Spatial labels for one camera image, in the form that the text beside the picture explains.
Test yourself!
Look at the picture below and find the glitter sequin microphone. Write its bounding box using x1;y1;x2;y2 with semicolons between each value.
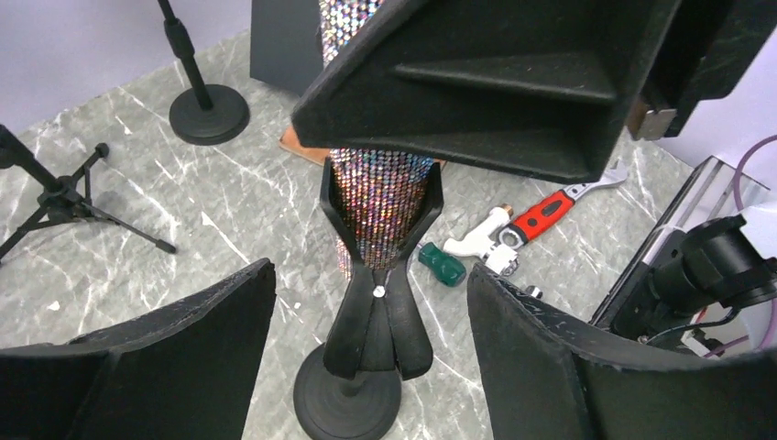
319;1;434;270

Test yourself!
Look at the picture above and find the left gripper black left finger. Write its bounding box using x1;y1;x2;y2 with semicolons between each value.
1;259;276;439

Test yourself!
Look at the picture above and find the white plastic faucet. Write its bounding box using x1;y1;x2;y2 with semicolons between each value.
443;204;519;277

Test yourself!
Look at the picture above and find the black clip stand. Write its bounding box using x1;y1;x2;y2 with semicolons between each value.
293;161;443;439

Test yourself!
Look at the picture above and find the black tripod microphone stand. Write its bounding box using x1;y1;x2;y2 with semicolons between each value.
1;126;177;256

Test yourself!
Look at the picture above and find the green handle screwdriver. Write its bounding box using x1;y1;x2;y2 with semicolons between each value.
417;242;467;288

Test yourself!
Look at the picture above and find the chrome pipe fitting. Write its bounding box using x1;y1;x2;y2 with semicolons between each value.
523;285;543;300

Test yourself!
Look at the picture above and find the red handle adjustable wrench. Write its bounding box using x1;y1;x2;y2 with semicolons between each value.
498;160;628;250

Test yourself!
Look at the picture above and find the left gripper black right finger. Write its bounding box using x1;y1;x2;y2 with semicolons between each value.
467;264;776;439

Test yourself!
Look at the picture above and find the black shock-mount stand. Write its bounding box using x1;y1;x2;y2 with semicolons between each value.
158;0;250;146

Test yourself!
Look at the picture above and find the dark rack unit, blue front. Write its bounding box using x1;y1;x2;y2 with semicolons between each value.
249;0;323;96

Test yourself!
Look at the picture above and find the brown wooden board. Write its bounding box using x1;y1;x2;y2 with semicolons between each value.
279;126;330;166

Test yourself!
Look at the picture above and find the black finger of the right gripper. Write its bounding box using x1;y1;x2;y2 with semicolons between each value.
643;1;776;138
291;1;679;183

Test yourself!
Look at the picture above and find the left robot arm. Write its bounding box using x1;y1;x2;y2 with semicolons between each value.
1;215;776;439

